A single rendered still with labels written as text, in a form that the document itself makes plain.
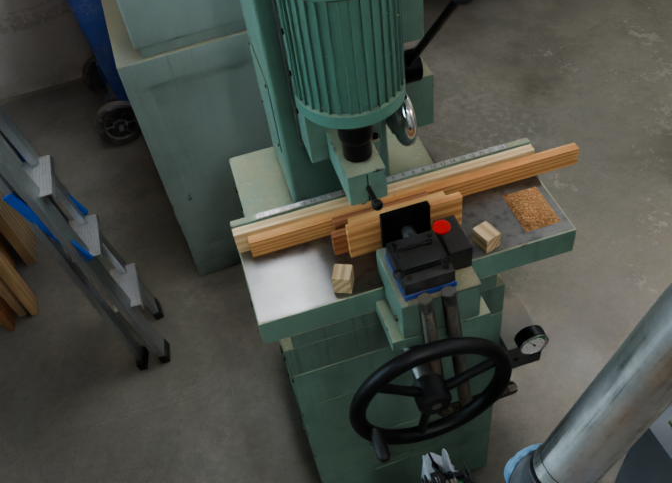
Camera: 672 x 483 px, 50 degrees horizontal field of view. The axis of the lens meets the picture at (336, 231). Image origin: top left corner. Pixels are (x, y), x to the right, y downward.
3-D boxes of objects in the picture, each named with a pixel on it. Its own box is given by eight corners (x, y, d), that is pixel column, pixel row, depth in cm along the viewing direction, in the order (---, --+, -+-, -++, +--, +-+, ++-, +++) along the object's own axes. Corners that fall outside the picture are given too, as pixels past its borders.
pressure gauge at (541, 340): (518, 363, 145) (521, 341, 139) (509, 349, 148) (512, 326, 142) (546, 354, 146) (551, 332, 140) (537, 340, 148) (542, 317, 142)
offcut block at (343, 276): (352, 293, 125) (349, 279, 122) (334, 292, 126) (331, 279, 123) (354, 278, 128) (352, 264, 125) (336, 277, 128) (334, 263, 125)
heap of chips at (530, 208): (525, 232, 130) (526, 225, 129) (502, 196, 137) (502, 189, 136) (561, 221, 131) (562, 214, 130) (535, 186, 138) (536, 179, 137)
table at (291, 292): (274, 390, 121) (268, 371, 117) (240, 261, 141) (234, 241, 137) (601, 288, 128) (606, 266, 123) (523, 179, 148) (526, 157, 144)
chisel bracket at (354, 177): (351, 213, 127) (347, 178, 121) (330, 163, 136) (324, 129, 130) (391, 201, 128) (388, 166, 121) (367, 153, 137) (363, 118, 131)
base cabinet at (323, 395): (330, 519, 189) (288, 381, 137) (281, 345, 228) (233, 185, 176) (488, 466, 194) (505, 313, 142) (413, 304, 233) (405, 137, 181)
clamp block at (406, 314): (401, 340, 121) (399, 309, 115) (376, 282, 130) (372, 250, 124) (482, 315, 123) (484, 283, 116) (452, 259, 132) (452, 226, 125)
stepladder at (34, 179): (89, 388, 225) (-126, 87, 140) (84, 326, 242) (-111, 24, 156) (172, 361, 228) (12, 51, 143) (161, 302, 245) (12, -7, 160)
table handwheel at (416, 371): (490, 327, 106) (535, 398, 127) (439, 234, 120) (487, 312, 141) (323, 416, 111) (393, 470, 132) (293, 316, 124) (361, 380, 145)
